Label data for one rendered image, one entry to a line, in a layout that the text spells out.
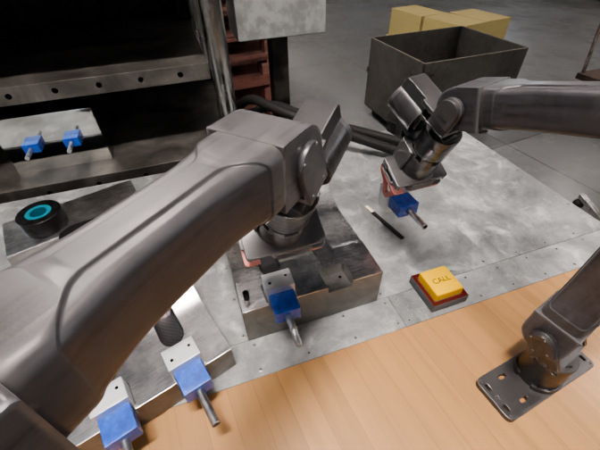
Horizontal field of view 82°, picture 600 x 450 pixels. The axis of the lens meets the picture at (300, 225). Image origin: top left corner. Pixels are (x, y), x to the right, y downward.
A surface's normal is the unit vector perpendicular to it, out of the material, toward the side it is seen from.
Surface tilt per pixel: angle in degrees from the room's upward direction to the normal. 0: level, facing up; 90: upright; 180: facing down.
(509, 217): 0
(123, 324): 87
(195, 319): 0
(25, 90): 90
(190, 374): 0
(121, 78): 90
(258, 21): 90
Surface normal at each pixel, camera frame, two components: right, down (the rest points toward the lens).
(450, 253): -0.02, -0.74
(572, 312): -0.84, 0.22
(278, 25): 0.33, 0.63
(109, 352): 0.96, 0.23
